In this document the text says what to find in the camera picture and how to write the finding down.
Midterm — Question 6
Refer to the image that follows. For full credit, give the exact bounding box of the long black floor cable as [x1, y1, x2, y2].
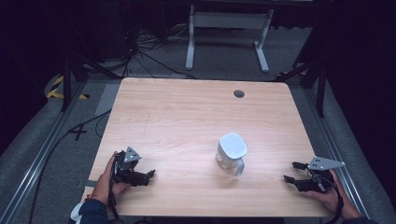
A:
[27, 108, 112, 224]

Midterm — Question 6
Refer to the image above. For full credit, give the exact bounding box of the yellow black floor tape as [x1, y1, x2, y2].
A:
[46, 75, 91, 101]

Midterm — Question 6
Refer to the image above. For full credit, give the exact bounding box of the black metal stand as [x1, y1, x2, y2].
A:
[275, 59, 328, 119]
[60, 52, 120, 112]

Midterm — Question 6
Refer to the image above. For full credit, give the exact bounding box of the white metal table frame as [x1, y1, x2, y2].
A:
[185, 5, 275, 74]

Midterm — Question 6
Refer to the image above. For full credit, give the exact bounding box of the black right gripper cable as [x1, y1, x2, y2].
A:
[323, 178, 345, 224]

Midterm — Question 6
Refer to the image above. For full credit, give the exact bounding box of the person's left hand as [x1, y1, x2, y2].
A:
[91, 150, 132, 206]

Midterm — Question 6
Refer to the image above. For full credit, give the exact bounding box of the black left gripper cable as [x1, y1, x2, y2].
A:
[106, 155, 121, 220]

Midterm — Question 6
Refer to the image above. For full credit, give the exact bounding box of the bundle of black floor cables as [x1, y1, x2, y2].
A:
[122, 22, 199, 80]

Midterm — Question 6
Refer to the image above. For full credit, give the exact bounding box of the grey metal floor rail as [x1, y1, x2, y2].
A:
[303, 88, 372, 218]
[0, 81, 89, 224]

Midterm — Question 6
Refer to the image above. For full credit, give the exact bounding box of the person's right hand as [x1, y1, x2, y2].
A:
[304, 169, 347, 215]

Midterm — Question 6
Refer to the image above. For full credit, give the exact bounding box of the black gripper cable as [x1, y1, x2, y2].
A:
[106, 155, 121, 220]
[323, 178, 345, 224]

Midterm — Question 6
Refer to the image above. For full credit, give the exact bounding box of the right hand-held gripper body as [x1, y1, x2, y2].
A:
[298, 156, 347, 194]

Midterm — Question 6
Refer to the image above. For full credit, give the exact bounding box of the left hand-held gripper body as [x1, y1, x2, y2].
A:
[113, 146, 143, 185]

